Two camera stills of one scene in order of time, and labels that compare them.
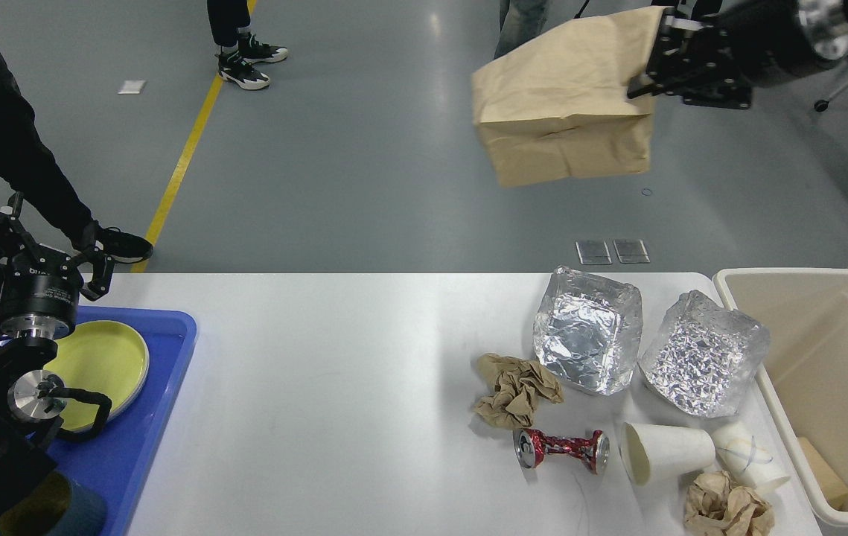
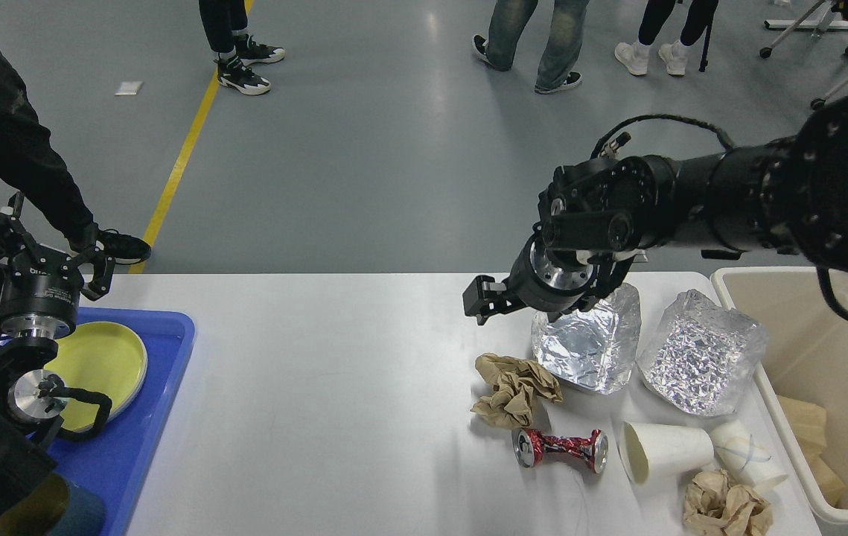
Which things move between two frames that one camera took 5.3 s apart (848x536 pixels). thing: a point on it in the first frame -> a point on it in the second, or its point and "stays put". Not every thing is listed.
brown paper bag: x=558 y=106 -> x=809 y=422
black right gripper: x=747 y=46 -> x=536 y=279
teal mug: x=59 y=505 stays put
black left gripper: x=38 y=296 stays put
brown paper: x=512 y=386 stays put
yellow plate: x=103 y=357 stays put
